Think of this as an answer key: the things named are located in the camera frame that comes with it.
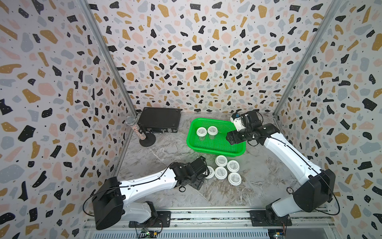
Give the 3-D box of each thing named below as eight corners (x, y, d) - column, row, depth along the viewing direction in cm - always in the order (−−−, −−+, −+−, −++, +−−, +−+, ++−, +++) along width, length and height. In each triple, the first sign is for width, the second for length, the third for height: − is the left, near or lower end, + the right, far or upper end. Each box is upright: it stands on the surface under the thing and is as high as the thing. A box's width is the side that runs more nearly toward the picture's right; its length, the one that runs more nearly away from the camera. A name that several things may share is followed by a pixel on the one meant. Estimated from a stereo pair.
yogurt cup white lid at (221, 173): (214, 182, 88) (215, 177, 82) (213, 171, 92) (214, 166, 87) (226, 182, 88) (228, 177, 82) (225, 171, 92) (226, 166, 87)
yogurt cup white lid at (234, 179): (227, 188, 86) (229, 184, 80) (226, 177, 90) (228, 172, 84) (239, 188, 86) (242, 184, 80) (237, 177, 90) (240, 172, 84)
